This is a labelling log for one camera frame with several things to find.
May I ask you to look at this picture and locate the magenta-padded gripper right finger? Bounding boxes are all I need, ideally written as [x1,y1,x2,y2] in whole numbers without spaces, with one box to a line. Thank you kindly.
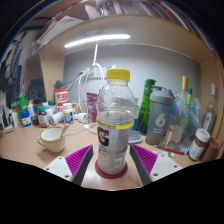
[129,143,184,186]

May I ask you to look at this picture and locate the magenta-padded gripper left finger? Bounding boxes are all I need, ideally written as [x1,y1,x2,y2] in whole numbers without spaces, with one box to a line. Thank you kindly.
[44,144,95,187]

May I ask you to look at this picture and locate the yellow-capped clear drink bottle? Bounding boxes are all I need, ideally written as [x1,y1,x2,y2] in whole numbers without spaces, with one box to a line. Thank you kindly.
[95,68,137,175]

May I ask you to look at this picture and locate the cream ceramic mug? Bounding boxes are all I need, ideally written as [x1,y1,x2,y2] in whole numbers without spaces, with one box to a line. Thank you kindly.
[37,125,69,154]

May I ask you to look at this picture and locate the wooden spoon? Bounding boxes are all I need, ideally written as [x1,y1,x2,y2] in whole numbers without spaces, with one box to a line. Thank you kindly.
[59,123,71,138]

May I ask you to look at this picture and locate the flat round red coaster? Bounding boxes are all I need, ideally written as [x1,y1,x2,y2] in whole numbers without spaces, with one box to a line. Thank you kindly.
[94,159,129,180]

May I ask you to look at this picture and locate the white charger block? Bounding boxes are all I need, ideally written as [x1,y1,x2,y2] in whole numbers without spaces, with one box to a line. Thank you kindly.
[73,112,88,122]

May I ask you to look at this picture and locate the grey shaker bottle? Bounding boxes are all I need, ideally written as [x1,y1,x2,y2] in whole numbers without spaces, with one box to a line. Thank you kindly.
[145,87,175,146]

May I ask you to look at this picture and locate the white plastic bottle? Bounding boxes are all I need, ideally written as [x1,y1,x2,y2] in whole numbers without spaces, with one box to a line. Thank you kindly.
[49,111,65,125]

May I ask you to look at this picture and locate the white pill bottle blue label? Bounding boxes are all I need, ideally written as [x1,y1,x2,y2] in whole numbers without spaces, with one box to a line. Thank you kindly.
[62,102,74,126]

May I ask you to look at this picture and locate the brown jar white lid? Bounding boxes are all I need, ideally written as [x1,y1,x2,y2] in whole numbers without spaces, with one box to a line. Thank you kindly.
[187,128,211,162]

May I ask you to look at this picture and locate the dark bottle green cap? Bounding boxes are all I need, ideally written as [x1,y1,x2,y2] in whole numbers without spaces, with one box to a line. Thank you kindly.
[36,105,50,129]

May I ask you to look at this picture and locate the magenta pouch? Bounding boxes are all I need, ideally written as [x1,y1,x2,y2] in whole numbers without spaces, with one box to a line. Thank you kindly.
[86,92,100,124]

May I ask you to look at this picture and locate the green glass bottle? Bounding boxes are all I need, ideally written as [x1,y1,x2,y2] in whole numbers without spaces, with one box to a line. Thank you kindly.
[137,78,157,136]

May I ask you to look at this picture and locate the blue-capped white bottle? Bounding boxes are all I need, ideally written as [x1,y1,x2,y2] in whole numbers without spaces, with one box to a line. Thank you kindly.
[20,110,32,128]

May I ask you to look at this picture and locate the red and white canister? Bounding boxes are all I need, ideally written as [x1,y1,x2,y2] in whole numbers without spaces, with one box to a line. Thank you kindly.
[54,88,70,113]

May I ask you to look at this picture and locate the gold-capped clear bottle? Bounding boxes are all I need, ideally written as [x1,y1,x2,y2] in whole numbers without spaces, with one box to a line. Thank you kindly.
[163,75,192,148]

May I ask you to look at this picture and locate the green-capped clear bottle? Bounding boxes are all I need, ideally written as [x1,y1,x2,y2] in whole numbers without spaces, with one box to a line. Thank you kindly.
[185,87,194,116]

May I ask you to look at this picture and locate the clear glass bottle white cap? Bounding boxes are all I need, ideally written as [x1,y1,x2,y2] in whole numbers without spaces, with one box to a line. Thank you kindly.
[202,83,219,134]

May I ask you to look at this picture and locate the green packet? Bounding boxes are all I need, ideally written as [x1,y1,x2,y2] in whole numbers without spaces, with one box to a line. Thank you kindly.
[16,96,28,116]

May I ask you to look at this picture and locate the black box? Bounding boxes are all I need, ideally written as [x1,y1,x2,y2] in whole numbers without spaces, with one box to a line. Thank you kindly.
[27,78,47,103]

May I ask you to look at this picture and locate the hanging dark clothes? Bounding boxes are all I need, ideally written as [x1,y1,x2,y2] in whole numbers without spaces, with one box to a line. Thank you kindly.
[1,31,29,111]

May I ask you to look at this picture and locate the white LED light bar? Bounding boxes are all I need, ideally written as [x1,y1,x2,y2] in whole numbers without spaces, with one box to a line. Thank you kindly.
[63,33,132,49]

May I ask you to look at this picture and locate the white cable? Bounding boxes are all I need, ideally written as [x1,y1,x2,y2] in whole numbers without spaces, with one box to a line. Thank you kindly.
[77,43,108,129]

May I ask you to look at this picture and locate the white wall power outlet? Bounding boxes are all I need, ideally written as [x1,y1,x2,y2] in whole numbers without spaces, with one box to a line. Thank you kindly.
[87,67,108,79]

